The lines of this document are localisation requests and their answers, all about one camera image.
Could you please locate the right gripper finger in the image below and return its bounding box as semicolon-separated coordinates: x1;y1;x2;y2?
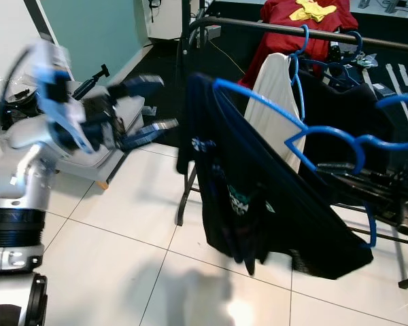
323;175;395;204
316;162;388;183

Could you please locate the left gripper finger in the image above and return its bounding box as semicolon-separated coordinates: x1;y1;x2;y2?
119;118;180;149
112;75;166;104

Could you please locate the black printed t-shirt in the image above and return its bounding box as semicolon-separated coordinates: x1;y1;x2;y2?
177;73;375;280

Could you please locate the blue plastic clothes hanger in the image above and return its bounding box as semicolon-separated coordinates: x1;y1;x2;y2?
213;78;408;249
288;24;311;123
301;30;365;88

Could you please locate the grey cushioned ottoman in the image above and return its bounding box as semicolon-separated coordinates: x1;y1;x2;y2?
3;81;157;191

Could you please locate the black hanging garment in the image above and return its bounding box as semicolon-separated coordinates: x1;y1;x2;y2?
296;61;408;170

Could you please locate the white cabinet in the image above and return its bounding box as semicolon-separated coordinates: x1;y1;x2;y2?
143;0;184;41

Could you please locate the small grey box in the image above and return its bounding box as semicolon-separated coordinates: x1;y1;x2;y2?
203;26;222;43

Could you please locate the long white flat strip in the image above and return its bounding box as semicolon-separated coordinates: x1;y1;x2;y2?
384;63;408;143

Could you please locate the red garment with yellow star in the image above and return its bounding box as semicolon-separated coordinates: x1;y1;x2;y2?
238;0;360;89

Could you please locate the black handle stick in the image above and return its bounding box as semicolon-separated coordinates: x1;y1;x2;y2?
71;65;111;103

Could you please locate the black headset with straps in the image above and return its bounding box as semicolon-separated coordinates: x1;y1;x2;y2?
0;92;41;133

